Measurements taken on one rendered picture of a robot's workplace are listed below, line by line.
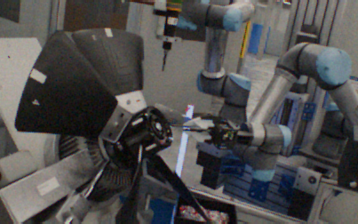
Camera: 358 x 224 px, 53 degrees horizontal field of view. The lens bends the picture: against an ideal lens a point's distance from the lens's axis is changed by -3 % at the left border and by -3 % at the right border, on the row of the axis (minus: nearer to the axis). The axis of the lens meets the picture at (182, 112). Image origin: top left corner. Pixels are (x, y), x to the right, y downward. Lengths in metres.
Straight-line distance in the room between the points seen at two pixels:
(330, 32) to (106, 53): 1.14
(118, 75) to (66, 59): 0.27
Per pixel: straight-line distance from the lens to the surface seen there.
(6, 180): 0.82
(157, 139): 0.91
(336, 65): 1.27
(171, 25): 1.00
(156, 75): 5.10
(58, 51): 0.80
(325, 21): 1.86
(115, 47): 1.09
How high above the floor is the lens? 1.51
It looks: 15 degrees down
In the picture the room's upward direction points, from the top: 10 degrees clockwise
